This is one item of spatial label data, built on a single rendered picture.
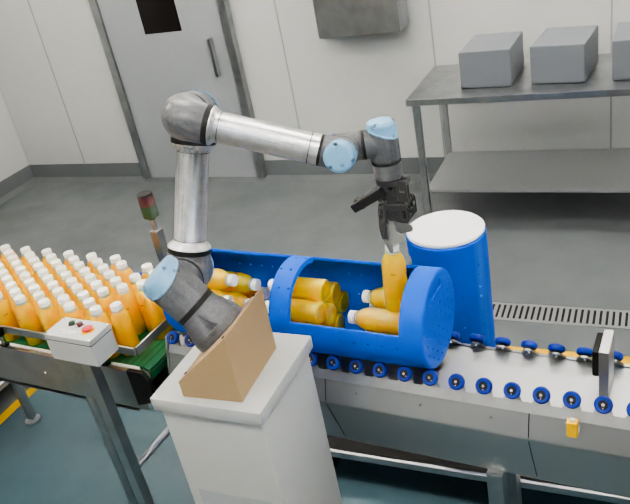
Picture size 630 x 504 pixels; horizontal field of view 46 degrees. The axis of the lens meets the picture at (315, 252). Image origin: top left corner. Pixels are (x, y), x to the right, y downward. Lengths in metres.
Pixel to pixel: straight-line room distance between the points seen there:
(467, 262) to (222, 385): 1.11
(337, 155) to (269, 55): 4.19
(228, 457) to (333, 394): 0.43
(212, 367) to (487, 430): 0.77
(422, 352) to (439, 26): 3.63
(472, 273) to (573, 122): 2.89
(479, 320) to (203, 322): 1.23
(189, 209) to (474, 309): 1.20
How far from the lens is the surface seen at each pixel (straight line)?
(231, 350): 1.77
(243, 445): 1.92
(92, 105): 6.98
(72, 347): 2.47
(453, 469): 2.99
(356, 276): 2.29
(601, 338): 2.03
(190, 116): 1.76
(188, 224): 1.95
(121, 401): 2.70
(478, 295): 2.70
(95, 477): 3.65
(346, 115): 5.76
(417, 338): 1.97
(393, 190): 1.91
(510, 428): 2.08
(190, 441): 2.01
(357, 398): 2.22
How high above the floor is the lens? 2.27
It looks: 28 degrees down
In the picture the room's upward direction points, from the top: 12 degrees counter-clockwise
